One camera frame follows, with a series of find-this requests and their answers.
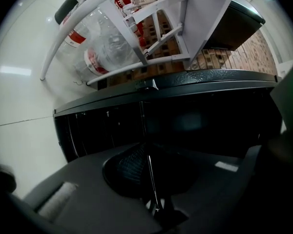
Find white metal table frame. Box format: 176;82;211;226
40;0;240;86

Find black box appliance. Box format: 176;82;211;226
204;0;266;52

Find black cylindrical bin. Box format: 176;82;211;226
54;0;94;24

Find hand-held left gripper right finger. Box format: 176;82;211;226
158;135;293;234

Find clear plastic bag of buckets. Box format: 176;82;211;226
60;7;143;77

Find red and white containers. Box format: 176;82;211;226
114;0;147;49

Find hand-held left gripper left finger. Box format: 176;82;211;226
22;142;163;234

